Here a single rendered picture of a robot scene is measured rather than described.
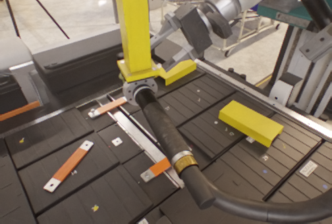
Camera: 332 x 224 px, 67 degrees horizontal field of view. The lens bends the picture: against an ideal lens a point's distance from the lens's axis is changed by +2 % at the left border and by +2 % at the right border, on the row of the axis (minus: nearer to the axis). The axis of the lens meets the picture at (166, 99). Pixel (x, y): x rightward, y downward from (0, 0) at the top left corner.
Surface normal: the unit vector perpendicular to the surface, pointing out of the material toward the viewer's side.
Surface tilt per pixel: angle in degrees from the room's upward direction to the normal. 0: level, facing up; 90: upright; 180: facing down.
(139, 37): 90
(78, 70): 90
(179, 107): 0
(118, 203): 0
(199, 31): 90
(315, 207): 14
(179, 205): 0
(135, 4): 90
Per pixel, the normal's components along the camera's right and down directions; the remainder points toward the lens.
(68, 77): 0.63, 0.49
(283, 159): -0.01, -0.77
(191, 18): 0.40, 0.58
